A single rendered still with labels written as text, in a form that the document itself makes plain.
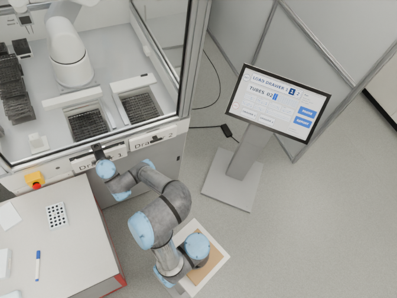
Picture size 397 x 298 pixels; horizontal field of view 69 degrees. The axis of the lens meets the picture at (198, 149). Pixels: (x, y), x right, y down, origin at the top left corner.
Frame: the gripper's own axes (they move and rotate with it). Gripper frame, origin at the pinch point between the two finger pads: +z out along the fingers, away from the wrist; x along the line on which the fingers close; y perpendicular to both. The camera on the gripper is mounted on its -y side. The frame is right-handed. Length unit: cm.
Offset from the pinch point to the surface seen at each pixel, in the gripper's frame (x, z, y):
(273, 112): 98, -20, 5
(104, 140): 4.7, -3.5, -8.4
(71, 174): -17.2, 15.6, 5.1
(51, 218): -32.0, 1.0, 21.3
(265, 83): 97, -20, -12
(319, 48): 166, 4, -24
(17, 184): -41.8, 8.1, -0.1
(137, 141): 21.8, 2.4, -1.9
